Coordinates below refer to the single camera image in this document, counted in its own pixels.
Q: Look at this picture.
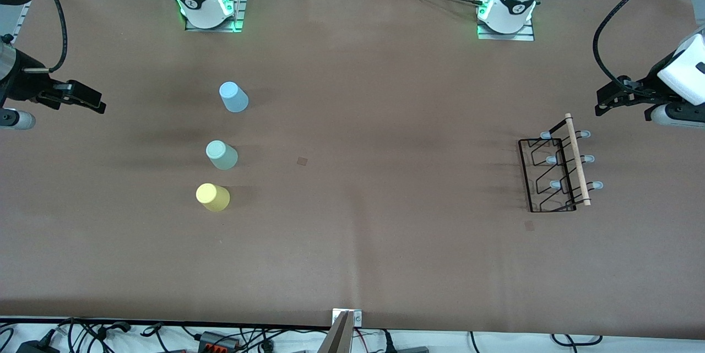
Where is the grey brown mount post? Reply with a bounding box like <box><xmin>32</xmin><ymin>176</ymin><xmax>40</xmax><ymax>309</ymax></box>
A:
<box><xmin>318</xmin><ymin>312</ymin><xmax>354</xmax><ymax>353</ymax></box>

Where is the aluminium frame rail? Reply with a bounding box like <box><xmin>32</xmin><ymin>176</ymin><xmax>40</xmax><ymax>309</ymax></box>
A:
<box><xmin>10</xmin><ymin>0</ymin><xmax>58</xmax><ymax>45</ymax></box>

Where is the looped black cable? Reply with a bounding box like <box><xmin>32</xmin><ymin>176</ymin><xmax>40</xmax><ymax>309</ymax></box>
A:
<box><xmin>551</xmin><ymin>333</ymin><xmax>604</xmax><ymax>346</ymax></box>

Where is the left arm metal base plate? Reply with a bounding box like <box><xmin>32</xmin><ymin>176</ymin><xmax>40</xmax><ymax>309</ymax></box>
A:
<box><xmin>476</xmin><ymin>18</ymin><xmax>535</xmax><ymax>41</ymax></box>

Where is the black power adapter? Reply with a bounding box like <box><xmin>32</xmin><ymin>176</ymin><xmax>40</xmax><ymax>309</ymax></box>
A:
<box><xmin>17</xmin><ymin>338</ymin><xmax>58</xmax><ymax>353</ymax></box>

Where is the black wire cup holder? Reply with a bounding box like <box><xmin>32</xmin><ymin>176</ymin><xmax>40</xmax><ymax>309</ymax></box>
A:
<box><xmin>518</xmin><ymin>113</ymin><xmax>605</xmax><ymax>214</ymax></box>

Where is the pale green cup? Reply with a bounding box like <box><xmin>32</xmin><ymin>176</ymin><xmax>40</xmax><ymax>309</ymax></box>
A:
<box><xmin>205</xmin><ymin>140</ymin><xmax>239</xmax><ymax>171</ymax></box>

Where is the brown table cover sheet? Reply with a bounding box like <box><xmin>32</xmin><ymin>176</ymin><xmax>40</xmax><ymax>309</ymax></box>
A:
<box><xmin>0</xmin><ymin>0</ymin><xmax>705</xmax><ymax>341</ymax></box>

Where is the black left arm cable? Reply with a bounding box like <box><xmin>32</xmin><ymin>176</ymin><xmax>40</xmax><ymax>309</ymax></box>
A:
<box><xmin>593</xmin><ymin>0</ymin><xmax>690</xmax><ymax>95</ymax></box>

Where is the yellow cup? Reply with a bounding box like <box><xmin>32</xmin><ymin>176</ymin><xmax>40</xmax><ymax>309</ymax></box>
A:
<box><xmin>196</xmin><ymin>183</ymin><xmax>231</xmax><ymax>212</ymax></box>

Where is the silver metal bracket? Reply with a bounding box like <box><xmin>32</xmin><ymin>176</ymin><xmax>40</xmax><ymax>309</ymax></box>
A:
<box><xmin>332</xmin><ymin>309</ymin><xmax>363</xmax><ymax>327</ymax></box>

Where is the orange black connector block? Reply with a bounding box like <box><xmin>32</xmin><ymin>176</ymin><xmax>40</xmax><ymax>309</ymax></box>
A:
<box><xmin>197</xmin><ymin>331</ymin><xmax>241</xmax><ymax>351</ymax></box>

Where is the light blue cup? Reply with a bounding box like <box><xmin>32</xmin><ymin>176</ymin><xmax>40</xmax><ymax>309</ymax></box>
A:
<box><xmin>219</xmin><ymin>82</ymin><xmax>250</xmax><ymax>113</ymax></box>

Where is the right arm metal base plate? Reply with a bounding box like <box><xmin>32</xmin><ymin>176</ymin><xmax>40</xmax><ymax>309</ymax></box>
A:
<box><xmin>185</xmin><ymin>0</ymin><xmax>246</xmax><ymax>33</ymax></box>

